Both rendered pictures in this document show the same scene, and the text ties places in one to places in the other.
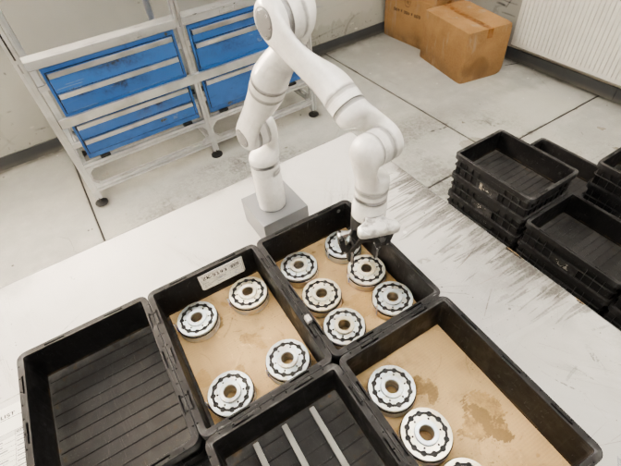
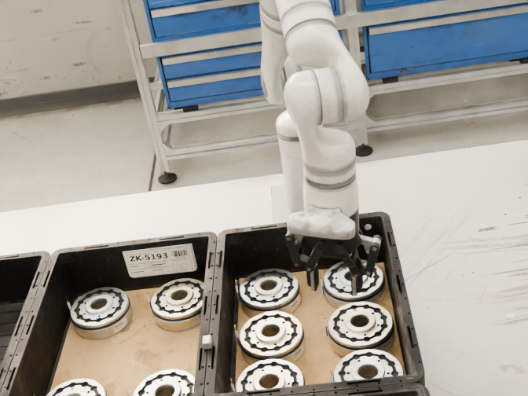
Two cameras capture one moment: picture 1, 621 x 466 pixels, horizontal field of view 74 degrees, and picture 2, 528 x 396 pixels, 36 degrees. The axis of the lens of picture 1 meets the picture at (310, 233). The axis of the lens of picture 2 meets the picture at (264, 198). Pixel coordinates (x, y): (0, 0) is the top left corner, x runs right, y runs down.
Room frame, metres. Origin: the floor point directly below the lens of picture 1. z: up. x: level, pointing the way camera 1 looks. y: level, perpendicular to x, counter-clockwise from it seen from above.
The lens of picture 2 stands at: (-0.20, -0.54, 1.74)
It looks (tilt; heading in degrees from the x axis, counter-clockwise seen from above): 33 degrees down; 32
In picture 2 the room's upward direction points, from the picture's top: 10 degrees counter-clockwise
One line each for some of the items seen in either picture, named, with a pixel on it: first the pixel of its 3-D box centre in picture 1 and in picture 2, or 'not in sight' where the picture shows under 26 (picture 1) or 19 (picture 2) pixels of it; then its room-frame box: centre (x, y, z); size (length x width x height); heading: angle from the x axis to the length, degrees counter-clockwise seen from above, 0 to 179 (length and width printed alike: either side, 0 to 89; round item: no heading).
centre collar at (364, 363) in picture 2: (392, 297); (368, 372); (0.58, -0.19, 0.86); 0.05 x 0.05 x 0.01
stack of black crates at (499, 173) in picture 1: (501, 200); not in sight; (1.36, -0.90, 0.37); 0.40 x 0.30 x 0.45; 28
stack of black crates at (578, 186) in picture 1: (550, 183); not in sight; (1.54, -1.26, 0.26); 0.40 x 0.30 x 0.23; 28
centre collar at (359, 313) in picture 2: (366, 268); (360, 321); (0.67, -0.14, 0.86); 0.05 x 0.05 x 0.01
